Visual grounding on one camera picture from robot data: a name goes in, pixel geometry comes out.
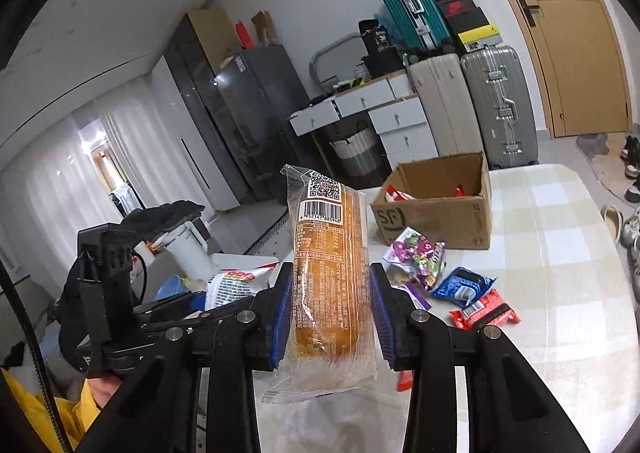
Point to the teal suitcase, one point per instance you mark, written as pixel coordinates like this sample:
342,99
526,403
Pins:
410,8

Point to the row of shoes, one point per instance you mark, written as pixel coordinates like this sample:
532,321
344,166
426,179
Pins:
631,233

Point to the purple wrapper strip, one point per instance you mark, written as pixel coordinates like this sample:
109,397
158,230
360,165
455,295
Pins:
420,298

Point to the white sheer curtain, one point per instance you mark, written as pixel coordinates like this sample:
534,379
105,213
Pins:
50,183

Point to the wooden door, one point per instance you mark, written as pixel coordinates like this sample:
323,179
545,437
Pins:
565,58

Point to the blue snack packet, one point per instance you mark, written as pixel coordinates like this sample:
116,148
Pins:
462,288

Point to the white wardrobe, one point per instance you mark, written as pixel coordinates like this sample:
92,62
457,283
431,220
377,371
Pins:
190,143

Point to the silver suitcase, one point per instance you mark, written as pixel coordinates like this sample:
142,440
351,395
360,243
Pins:
500,103

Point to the grey doormat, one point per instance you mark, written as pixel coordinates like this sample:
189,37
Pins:
600,158

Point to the clear bread packet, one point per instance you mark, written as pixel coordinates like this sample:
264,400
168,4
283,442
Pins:
320,283

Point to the white drawer desk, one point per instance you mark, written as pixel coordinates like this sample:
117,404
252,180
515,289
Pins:
400,118

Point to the grey rounded folded frame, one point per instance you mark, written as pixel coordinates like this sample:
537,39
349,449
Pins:
340,50

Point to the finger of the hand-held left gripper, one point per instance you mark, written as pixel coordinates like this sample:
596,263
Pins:
165,304
185,320

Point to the black and white striped rug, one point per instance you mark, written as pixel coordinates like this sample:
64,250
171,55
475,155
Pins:
270,235

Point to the brown folded cardboard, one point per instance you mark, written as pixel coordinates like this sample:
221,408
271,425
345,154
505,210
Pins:
264,28

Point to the checked tablecloth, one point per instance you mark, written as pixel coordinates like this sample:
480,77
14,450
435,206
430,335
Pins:
550,333

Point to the small red snack packet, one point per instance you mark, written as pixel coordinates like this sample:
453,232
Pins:
405,380

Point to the red paper bag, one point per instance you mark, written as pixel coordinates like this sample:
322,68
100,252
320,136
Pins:
245,35

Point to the red and black shoe box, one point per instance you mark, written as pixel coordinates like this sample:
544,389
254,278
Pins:
456,8

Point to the white snack packet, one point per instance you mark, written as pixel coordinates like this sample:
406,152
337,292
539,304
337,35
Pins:
235,285

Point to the plain black shoe box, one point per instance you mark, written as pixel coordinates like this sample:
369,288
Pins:
470,20

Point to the large flat cardboard box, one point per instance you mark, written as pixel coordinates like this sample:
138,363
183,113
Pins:
215,35

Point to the yellow garment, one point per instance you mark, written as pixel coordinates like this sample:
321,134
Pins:
20,413

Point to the beige suitcase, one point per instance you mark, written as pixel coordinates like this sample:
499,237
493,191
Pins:
440,103

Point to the black cloth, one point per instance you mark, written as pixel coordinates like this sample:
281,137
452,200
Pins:
160,218

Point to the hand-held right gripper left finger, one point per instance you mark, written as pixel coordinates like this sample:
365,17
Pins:
281,318

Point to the blue plastic bag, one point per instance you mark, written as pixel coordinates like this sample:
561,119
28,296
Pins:
382,23

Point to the grey and white laundry basket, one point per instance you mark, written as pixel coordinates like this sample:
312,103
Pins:
357,153

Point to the purple snack packet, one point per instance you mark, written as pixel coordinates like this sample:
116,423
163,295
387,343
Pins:
420,253

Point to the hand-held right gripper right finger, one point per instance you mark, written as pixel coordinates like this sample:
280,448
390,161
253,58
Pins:
384,323

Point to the black printed package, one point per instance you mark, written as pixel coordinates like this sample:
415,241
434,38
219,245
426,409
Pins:
375,35

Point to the brown cardboard box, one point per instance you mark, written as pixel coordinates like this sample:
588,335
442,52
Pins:
430,223

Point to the dark glossy cabinet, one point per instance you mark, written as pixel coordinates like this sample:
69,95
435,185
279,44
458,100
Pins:
200,98

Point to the beige slipper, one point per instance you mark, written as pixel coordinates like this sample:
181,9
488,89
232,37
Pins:
612,225

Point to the grey refrigerator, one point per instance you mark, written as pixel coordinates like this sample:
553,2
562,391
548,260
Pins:
255,98

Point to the white kettle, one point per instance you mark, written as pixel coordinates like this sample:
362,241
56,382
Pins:
190,253

